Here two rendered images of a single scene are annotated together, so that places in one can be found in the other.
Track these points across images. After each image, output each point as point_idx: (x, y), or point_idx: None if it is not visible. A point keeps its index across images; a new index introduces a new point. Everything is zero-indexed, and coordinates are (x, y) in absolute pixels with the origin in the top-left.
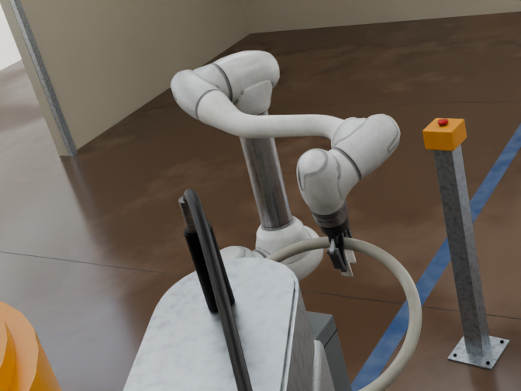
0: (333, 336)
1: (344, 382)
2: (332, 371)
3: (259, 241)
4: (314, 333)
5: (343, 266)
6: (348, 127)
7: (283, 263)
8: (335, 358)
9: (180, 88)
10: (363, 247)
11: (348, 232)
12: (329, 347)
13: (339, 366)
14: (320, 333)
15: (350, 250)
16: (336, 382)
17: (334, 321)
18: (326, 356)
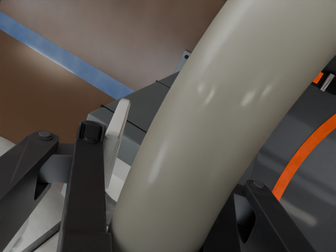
0: (114, 111)
1: (148, 94)
2: (150, 112)
3: None
4: (124, 142)
5: (275, 202)
6: None
7: (27, 222)
8: (136, 107)
9: None
10: (303, 82)
11: (31, 173)
12: (129, 116)
13: (139, 102)
14: (124, 133)
15: (120, 137)
16: (156, 106)
17: (95, 110)
18: (142, 121)
